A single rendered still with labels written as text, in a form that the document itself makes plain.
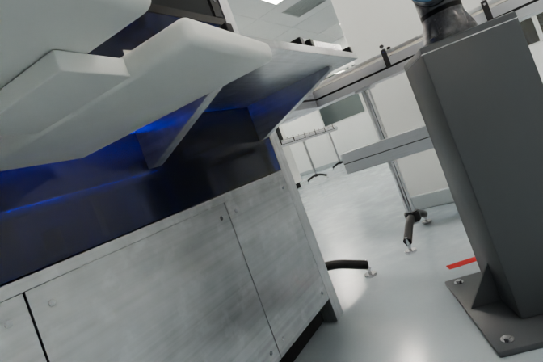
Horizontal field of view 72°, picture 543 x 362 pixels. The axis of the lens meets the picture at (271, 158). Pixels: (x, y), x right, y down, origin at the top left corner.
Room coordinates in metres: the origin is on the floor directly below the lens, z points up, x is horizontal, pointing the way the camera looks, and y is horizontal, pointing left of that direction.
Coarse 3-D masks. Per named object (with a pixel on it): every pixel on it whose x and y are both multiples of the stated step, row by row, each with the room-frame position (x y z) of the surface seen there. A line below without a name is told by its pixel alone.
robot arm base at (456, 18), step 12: (456, 0) 1.04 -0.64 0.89; (432, 12) 1.06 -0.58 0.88; (444, 12) 1.04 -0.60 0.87; (456, 12) 1.03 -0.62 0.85; (432, 24) 1.07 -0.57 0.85; (444, 24) 1.04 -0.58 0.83; (456, 24) 1.02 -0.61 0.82; (468, 24) 1.02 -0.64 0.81; (432, 36) 1.07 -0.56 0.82; (444, 36) 1.04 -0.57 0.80
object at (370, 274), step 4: (332, 260) 1.70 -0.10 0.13; (336, 260) 1.70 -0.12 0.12; (340, 260) 1.69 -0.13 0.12; (344, 260) 1.69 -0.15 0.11; (348, 260) 1.70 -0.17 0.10; (352, 260) 1.70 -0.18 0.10; (356, 260) 1.70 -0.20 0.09; (360, 260) 1.70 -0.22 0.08; (364, 260) 1.70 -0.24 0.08; (328, 264) 1.68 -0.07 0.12; (332, 264) 1.68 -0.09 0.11; (336, 264) 1.68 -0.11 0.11; (340, 264) 1.68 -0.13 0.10; (344, 264) 1.68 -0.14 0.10; (348, 264) 1.68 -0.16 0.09; (352, 264) 1.69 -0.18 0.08; (356, 264) 1.69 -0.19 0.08; (360, 264) 1.69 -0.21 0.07; (364, 264) 1.69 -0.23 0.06; (328, 268) 1.68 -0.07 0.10; (332, 268) 1.69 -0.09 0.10; (336, 268) 1.69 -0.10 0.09; (340, 268) 1.69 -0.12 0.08; (344, 268) 1.70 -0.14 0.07; (348, 268) 1.69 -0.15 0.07; (352, 268) 1.69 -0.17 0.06; (356, 268) 1.69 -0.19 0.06; (360, 268) 1.69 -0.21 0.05; (364, 268) 1.69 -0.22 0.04; (368, 268) 1.70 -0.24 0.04; (368, 272) 1.70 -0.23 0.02; (372, 272) 1.70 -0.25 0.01; (376, 272) 1.69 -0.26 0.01; (364, 276) 1.70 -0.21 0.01; (368, 276) 1.68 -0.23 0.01; (372, 276) 1.68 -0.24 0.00
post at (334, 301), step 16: (224, 0) 1.42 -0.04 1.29; (224, 16) 1.40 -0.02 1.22; (272, 144) 1.40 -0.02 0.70; (288, 176) 1.42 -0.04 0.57; (304, 208) 1.44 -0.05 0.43; (304, 224) 1.41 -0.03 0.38; (320, 256) 1.43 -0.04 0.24; (320, 272) 1.40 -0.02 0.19; (336, 304) 1.42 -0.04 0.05; (336, 320) 1.40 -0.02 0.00
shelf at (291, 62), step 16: (272, 48) 0.77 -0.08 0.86; (288, 48) 0.82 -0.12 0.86; (304, 48) 0.89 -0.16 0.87; (320, 48) 0.97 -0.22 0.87; (272, 64) 0.89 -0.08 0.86; (288, 64) 0.95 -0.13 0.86; (304, 64) 1.01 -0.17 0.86; (320, 64) 1.08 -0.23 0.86; (336, 64) 1.17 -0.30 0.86; (240, 80) 0.93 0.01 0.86; (256, 80) 0.99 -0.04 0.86; (272, 80) 1.06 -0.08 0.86; (288, 80) 1.15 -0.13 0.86; (224, 96) 1.04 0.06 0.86; (240, 96) 1.12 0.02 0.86; (256, 96) 1.21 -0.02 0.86
